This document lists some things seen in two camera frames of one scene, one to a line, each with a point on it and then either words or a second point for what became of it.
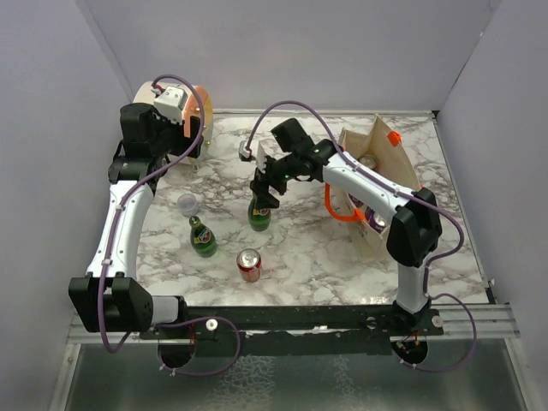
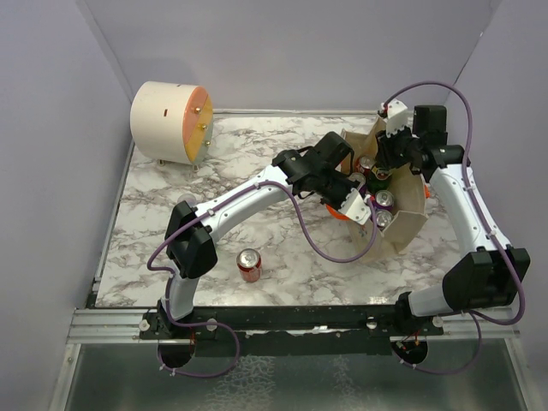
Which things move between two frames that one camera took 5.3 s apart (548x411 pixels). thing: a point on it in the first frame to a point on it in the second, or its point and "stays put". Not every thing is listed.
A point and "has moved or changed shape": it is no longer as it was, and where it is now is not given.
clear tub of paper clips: x=187 y=205 stays put
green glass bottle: x=259 y=219 has moved or changed shape
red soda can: x=369 y=161 stays put
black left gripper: x=185 y=144 to x=348 y=186
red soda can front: x=249 y=262 stays put
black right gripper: x=265 y=199 to x=384 y=144
